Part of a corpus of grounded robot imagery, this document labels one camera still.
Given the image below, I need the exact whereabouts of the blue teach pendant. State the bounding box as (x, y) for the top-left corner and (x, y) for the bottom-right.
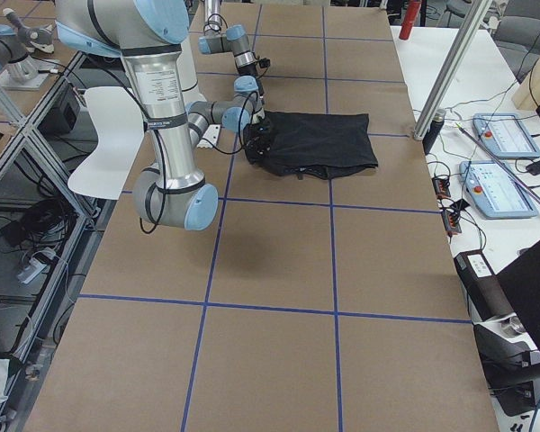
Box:
(472, 112), (540, 159)
(459, 161), (538, 220)

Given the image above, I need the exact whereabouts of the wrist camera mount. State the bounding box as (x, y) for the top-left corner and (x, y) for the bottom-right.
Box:
(256, 58), (271, 69)

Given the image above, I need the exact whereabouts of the white plastic chair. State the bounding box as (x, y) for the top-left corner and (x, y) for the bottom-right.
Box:
(67, 86), (144, 200)

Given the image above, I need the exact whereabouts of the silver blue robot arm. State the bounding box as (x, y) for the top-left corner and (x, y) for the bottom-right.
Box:
(56, 1), (265, 230)
(198, 0), (265, 104)

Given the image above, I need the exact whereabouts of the wooden board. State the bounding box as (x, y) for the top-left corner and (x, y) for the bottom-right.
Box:
(512, 58), (540, 111)

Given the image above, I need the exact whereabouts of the black box with white label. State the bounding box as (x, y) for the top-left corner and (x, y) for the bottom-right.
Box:
(454, 249), (514, 322)

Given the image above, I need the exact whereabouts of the black graphic t-shirt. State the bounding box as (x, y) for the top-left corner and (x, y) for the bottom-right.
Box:
(247, 111), (379, 180)

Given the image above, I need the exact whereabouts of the far blue teach pendant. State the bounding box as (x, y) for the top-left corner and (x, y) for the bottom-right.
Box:
(472, 112), (540, 159)

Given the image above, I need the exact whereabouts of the near blue teach pendant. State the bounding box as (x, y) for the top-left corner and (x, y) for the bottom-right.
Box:
(459, 161), (538, 220)

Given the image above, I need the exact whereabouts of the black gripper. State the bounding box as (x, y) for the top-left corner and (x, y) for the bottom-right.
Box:
(252, 76), (266, 108)
(244, 120), (275, 158)

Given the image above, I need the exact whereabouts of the red cylinder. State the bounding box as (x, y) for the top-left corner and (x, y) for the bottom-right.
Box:
(399, 0), (422, 41)

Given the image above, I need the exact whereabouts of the neighbouring grey robot arm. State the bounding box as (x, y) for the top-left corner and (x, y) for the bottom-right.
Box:
(0, 8), (54, 91)

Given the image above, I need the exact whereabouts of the aluminium frame post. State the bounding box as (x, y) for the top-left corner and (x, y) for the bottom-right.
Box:
(412, 0), (491, 140)

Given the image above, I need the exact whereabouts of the black usb hub with cables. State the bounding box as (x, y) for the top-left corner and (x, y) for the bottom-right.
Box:
(431, 175), (470, 238)

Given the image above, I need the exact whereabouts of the black monitor on arm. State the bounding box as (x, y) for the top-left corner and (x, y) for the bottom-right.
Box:
(472, 227), (540, 388)

